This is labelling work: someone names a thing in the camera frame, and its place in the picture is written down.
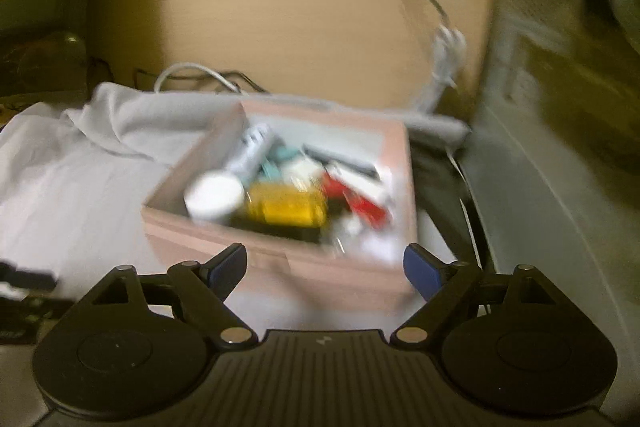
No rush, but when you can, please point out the pink cardboard box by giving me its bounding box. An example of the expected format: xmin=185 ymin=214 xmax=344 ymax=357
xmin=141 ymin=101 xmax=418 ymax=315

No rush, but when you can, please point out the white loose cable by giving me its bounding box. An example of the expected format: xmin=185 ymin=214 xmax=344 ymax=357
xmin=152 ymin=63 xmax=242 ymax=96

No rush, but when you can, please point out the yellow rectangular object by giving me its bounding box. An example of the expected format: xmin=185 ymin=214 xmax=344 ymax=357
xmin=245 ymin=183 xmax=328 ymax=228

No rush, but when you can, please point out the white round jar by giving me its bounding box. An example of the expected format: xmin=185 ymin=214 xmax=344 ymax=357
xmin=184 ymin=172 xmax=246 ymax=224

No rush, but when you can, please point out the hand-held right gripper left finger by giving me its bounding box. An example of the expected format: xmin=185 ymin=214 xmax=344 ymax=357
xmin=92 ymin=243 xmax=251 ymax=346

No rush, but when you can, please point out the white charger block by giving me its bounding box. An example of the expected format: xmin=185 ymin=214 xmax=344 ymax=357
xmin=284 ymin=157 xmax=326 ymax=188

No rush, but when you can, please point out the white coiled cable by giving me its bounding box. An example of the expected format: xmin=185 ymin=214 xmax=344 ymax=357
xmin=364 ymin=0 xmax=469 ymax=114

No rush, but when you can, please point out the grey table cloth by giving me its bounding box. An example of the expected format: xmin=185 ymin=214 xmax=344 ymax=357
xmin=0 ymin=82 xmax=472 ymax=344

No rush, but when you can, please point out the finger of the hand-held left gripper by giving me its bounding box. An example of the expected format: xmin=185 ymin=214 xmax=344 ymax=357
xmin=0 ymin=260 xmax=57 ymax=293

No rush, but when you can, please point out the white black-striped object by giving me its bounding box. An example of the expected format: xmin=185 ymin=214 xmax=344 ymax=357
xmin=227 ymin=124 xmax=276 ymax=188

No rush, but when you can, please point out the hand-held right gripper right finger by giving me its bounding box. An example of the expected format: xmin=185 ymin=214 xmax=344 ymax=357
xmin=392 ymin=243 xmax=551 ymax=343

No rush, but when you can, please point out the small red object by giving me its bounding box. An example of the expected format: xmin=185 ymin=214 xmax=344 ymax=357
xmin=320 ymin=172 xmax=391 ymax=226

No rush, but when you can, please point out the teal plastic clip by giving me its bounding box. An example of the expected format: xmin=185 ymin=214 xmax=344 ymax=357
xmin=260 ymin=147 xmax=301 ymax=180

